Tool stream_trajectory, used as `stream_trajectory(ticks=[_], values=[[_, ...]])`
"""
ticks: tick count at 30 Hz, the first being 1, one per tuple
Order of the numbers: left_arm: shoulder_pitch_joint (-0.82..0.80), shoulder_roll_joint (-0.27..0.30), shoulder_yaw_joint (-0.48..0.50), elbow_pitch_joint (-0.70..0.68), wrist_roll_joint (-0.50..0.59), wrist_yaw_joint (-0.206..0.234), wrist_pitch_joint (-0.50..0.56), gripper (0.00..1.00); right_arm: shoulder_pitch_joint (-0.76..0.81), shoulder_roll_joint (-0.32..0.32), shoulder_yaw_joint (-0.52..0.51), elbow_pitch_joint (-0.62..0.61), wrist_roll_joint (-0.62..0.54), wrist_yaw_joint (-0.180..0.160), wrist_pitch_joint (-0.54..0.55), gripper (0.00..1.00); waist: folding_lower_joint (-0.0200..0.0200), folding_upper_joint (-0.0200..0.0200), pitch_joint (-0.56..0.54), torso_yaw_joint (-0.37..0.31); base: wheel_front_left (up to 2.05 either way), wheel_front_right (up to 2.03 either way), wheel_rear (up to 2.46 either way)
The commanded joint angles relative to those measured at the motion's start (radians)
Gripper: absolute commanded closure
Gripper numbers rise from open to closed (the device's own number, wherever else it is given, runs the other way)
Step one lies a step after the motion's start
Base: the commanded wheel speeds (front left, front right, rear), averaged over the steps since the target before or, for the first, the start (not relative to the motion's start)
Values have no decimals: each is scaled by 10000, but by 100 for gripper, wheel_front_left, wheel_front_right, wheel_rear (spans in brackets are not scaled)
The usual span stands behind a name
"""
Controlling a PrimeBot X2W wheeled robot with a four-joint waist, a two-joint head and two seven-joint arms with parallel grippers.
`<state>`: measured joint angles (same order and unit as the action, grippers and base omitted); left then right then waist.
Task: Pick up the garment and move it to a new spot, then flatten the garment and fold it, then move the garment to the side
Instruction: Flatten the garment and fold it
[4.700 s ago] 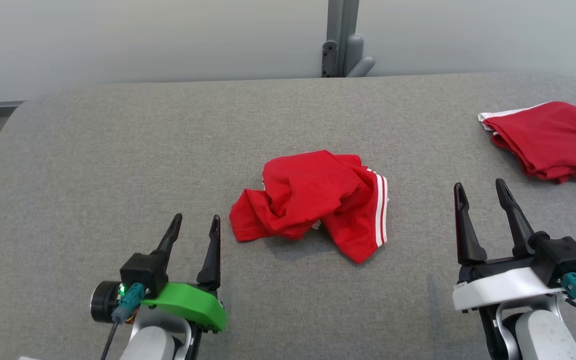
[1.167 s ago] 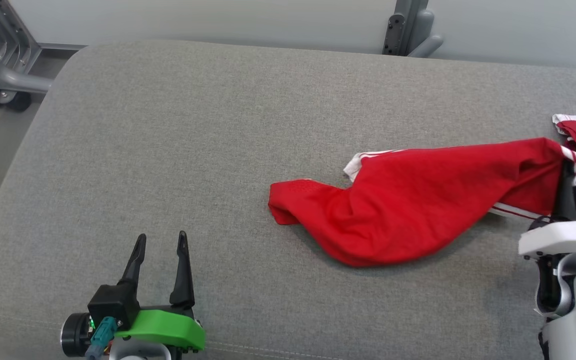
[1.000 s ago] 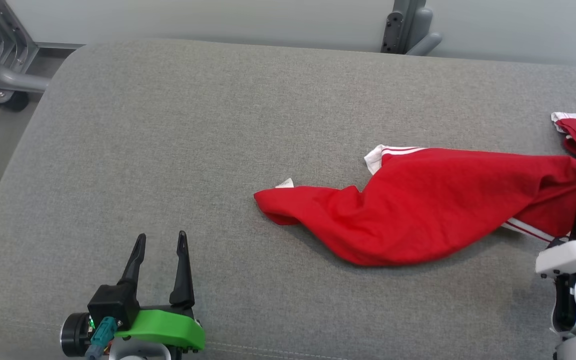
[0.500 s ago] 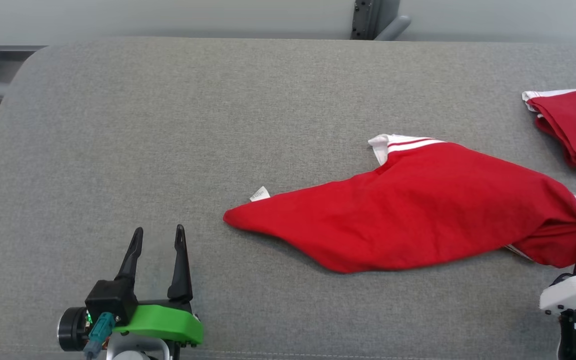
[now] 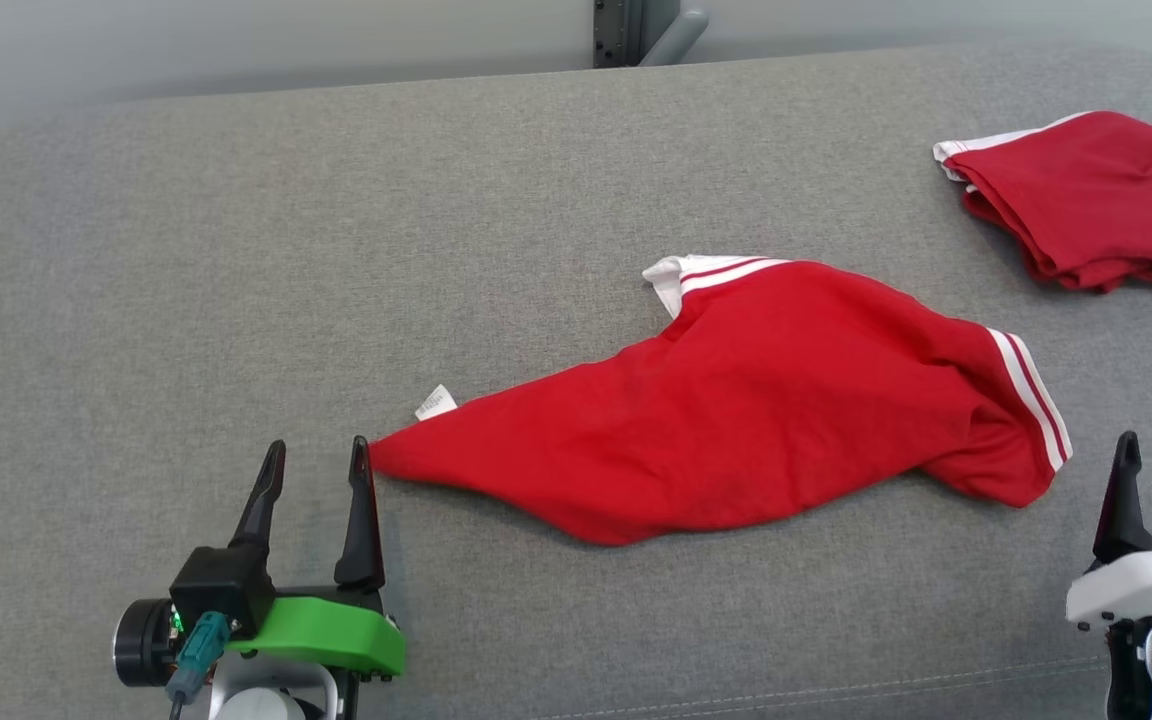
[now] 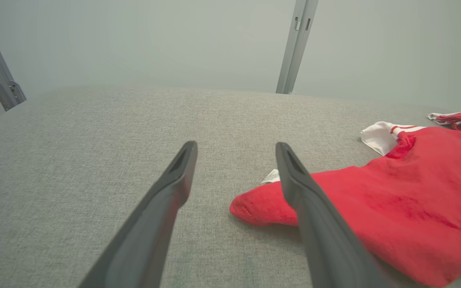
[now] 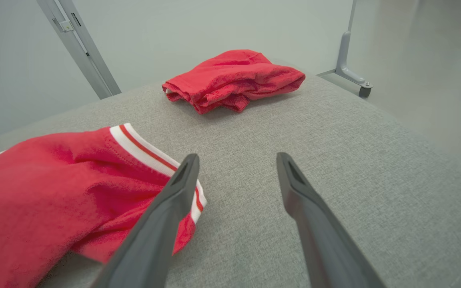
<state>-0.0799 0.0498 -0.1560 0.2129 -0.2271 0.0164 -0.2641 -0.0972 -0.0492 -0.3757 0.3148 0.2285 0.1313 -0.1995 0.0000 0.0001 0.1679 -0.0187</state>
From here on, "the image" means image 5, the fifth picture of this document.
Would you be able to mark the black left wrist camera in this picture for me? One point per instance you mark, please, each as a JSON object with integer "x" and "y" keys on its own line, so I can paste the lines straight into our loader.
{"x": 221, "y": 590}

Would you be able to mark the red shorts with white stripes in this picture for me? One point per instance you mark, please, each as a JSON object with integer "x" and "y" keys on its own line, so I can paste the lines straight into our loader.
{"x": 1086, "y": 200}

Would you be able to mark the grey metal frame post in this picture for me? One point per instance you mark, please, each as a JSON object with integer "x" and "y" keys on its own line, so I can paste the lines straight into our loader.
{"x": 616, "y": 30}

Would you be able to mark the red shirt with white sleeves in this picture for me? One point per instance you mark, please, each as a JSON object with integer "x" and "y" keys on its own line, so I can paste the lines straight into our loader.
{"x": 736, "y": 420}

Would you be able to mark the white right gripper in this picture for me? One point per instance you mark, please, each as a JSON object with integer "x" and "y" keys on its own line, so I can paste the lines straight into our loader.
{"x": 1146, "y": 585}

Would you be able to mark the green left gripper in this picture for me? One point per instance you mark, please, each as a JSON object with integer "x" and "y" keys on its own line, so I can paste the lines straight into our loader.
{"x": 336, "y": 635}

